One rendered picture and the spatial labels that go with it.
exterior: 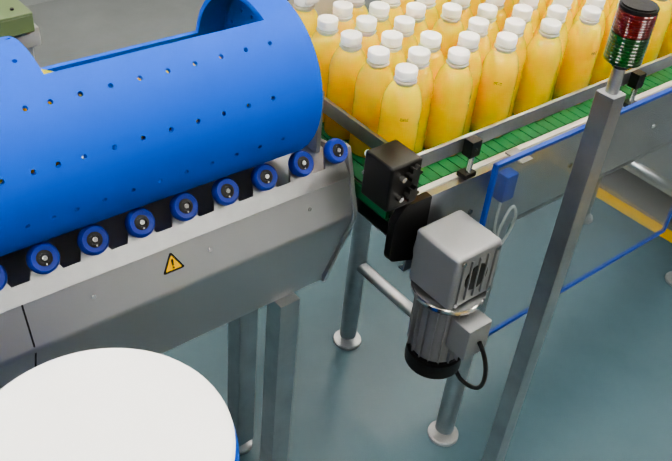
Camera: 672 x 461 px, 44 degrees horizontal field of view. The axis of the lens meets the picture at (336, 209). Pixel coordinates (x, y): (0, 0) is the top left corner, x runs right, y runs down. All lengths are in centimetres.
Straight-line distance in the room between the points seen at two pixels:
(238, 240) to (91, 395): 51
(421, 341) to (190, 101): 67
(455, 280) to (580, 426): 103
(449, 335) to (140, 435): 79
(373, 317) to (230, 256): 119
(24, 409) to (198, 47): 55
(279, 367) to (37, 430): 89
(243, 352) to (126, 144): 85
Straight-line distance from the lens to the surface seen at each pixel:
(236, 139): 124
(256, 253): 141
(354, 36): 152
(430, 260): 147
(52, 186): 113
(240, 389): 198
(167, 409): 93
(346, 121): 153
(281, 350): 172
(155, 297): 134
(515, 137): 170
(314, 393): 230
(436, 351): 161
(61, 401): 96
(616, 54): 144
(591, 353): 260
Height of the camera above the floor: 176
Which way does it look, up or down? 37 degrees down
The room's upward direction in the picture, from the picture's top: 6 degrees clockwise
